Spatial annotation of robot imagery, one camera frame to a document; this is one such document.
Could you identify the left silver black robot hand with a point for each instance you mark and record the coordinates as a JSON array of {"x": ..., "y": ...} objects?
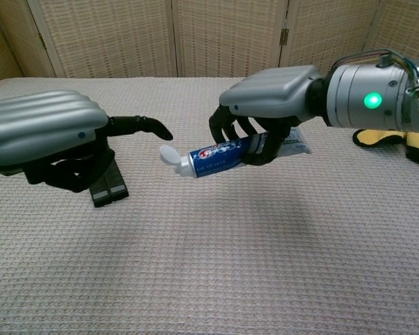
[{"x": 38, "y": 125}]

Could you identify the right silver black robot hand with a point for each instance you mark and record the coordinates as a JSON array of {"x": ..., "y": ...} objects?
[{"x": 269, "y": 90}]

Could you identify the blue white Crest toothpaste tube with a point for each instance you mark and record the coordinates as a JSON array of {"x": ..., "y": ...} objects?
[{"x": 213, "y": 157}]

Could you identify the brass screen hinge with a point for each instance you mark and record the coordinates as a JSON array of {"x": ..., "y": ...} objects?
[{"x": 283, "y": 36}]

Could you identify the woven folding screen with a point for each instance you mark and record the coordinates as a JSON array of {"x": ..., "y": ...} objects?
[{"x": 227, "y": 35}]

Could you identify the black folded stand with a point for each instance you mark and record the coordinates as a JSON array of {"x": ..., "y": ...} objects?
[{"x": 110, "y": 190}]

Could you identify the yellow cloth with black edge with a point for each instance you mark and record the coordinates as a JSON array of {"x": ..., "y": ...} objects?
[{"x": 373, "y": 137}]

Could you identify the beige waffle-weave tablecloth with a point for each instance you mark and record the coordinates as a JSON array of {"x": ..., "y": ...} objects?
[{"x": 209, "y": 272}]

